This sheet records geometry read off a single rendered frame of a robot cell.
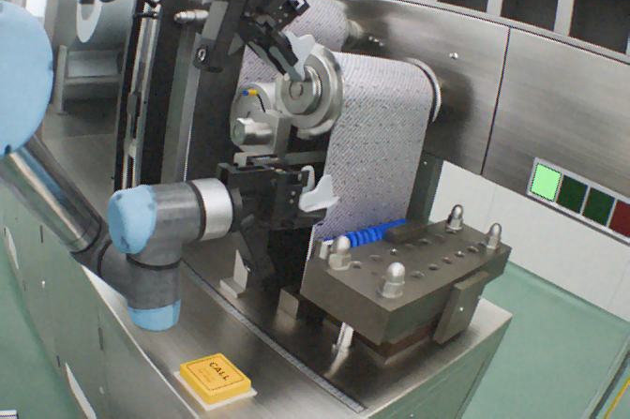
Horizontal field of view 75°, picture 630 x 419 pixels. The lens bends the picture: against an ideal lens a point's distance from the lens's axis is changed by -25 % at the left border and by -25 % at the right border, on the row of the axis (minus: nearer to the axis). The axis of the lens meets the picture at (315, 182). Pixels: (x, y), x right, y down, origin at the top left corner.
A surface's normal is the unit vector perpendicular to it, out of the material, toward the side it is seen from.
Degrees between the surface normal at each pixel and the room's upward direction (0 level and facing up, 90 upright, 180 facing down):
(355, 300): 90
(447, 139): 90
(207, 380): 0
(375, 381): 0
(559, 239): 90
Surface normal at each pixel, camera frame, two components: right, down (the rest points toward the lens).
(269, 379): 0.18, -0.93
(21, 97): 0.91, 0.19
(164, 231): 0.67, 0.36
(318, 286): -0.72, 0.10
